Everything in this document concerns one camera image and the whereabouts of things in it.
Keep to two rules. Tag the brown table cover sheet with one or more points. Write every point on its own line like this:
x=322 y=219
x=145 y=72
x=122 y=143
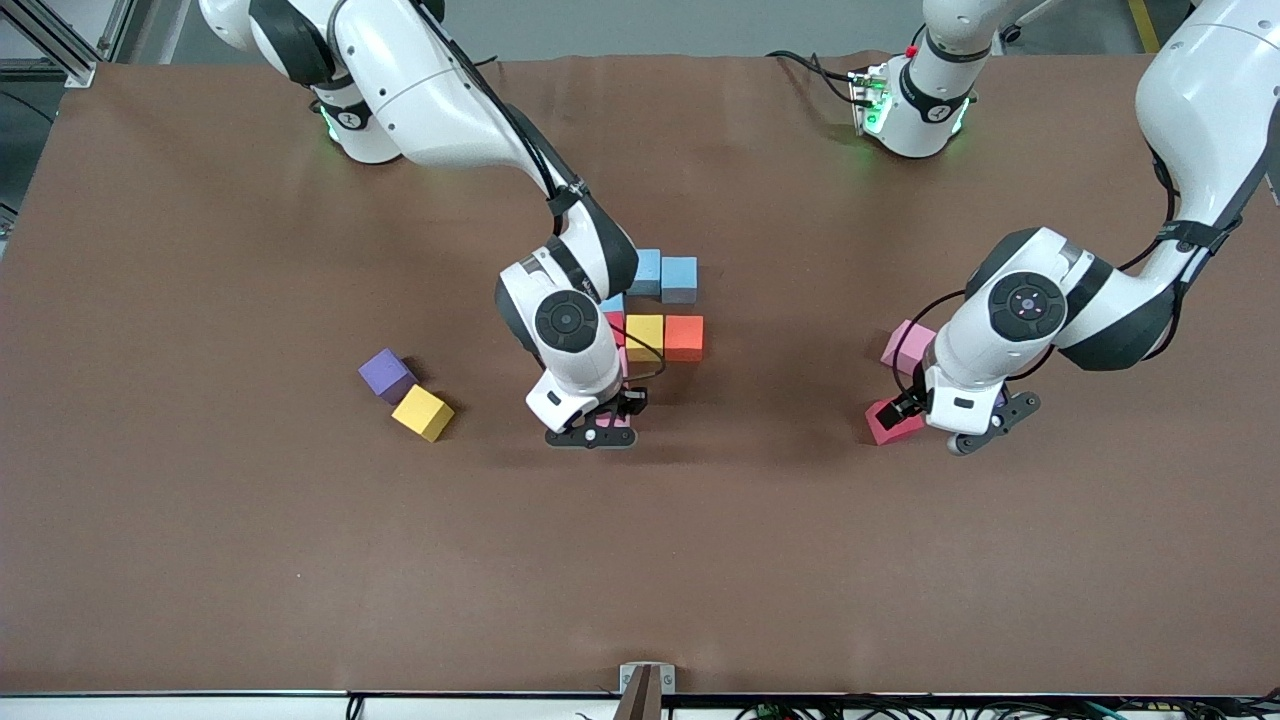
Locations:
x=640 y=580

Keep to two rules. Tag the blue foam cube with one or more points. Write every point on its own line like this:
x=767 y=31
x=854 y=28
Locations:
x=679 y=280
x=648 y=272
x=614 y=302

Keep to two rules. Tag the orange foam cube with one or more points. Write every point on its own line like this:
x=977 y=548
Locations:
x=684 y=337

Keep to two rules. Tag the grey metal bracket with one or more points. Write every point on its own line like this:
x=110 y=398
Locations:
x=668 y=680

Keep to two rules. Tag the red foam cube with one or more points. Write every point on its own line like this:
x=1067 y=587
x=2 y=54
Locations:
x=885 y=428
x=617 y=325

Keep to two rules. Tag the aluminium frame profile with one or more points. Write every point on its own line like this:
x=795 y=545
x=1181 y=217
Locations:
x=80 y=72

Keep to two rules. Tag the yellow foam cube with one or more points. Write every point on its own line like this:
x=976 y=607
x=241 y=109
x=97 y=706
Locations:
x=645 y=337
x=421 y=410

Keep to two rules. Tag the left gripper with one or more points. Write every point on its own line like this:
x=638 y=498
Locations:
x=914 y=403

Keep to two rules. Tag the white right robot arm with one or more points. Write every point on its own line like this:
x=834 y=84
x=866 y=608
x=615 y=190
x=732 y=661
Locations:
x=440 y=100

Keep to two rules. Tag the white table edge rail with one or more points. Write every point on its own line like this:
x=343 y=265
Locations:
x=200 y=708

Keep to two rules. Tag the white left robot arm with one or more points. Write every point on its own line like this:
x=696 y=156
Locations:
x=1200 y=110

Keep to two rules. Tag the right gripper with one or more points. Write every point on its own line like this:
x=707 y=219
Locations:
x=629 y=402

